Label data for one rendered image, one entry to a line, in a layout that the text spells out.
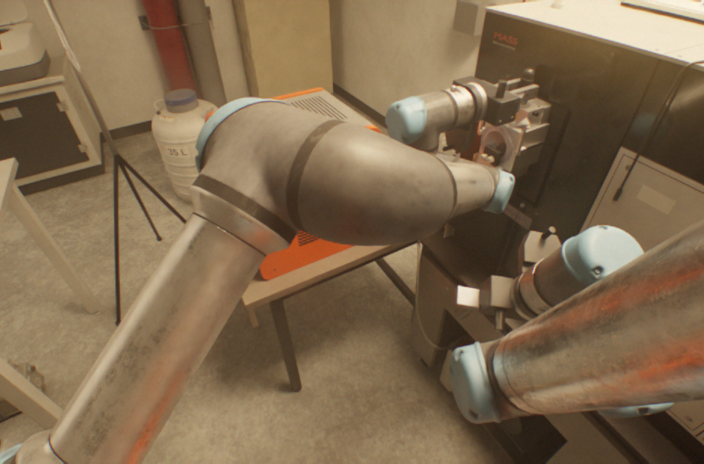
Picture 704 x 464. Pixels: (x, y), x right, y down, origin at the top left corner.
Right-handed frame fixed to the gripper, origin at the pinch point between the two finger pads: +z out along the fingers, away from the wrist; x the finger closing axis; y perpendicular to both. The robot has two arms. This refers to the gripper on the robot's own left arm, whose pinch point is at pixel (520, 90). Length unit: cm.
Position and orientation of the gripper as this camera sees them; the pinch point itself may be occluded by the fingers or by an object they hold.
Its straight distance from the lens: 88.9
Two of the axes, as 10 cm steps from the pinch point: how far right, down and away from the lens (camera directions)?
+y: -0.2, -7.5, -6.6
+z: 8.7, -3.4, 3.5
